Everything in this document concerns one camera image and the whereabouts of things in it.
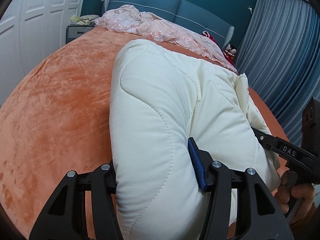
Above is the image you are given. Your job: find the blue upholstered headboard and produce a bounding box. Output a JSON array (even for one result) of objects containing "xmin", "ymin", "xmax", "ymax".
[{"xmin": 102, "ymin": 0, "xmax": 234, "ymax": 49}]

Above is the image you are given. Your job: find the person's right hand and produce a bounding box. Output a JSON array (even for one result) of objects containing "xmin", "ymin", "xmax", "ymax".
[{"xmin": 275, "ymin": 171, "xmax": 316, "ymax": 219}]

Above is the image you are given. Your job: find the small plush doll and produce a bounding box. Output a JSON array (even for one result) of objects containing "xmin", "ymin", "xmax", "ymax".
[{"xmin": 225, "ymin": 43, "xmax": 237, "ymax": 61}]

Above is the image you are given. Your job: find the cream quilted jacket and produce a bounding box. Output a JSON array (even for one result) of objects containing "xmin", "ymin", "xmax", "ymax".
[{"xmin": 110, "ymin": 40, "xmax": 280, "ymax": 239}]

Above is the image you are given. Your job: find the clutter on bedside table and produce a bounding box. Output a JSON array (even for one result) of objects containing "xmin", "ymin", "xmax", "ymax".
[{"xmin": 70, "ymin": 15, "xmax": 99, "ymax": 26}]

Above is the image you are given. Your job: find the blue grey curtain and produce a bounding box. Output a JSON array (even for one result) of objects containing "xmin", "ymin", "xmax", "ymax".
[{"xmin": 235, "ymin": 0, "xmax": 319, "ymax": 146}]

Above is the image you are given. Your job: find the white wardrobe with red stickers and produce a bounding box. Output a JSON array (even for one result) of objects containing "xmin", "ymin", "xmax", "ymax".
[{"xmin": 1, "ymin": 0, "xmax": 83, "ymax": 103}]

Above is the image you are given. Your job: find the pink lace blanket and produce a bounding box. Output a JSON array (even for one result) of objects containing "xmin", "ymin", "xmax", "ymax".
[{"xmin": 95, "ymin": 4, "xmax": 237, "ymax": 73}]

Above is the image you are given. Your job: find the red cloth item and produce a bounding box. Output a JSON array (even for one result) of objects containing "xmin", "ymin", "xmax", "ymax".
[{"xmin": 202, "ymin": 31, "xmax": 234, "ymax": 66}]

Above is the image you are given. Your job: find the orange velvet bedspread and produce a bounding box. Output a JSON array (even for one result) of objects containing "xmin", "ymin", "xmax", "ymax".
[{"xmin": 0, "ymin": 26, "xmax": 291, "ymax": 240}]

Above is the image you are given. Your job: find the grey bedside table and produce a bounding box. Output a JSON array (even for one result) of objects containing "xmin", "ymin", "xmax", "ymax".
[{"xmin": 66, "ymin": 24, "xmax": 94, "ymax": 44}]

